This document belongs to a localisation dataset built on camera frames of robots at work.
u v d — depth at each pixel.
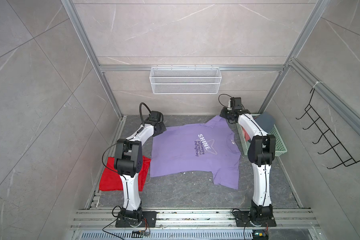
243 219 0.73
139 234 0.71
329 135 0.68
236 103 0.82
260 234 0.70
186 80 0.98
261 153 0.61
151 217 0.73
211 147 1.01
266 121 1.05
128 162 0.53
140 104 0.80
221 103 0.83
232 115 0.78
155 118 0.80
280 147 0.96
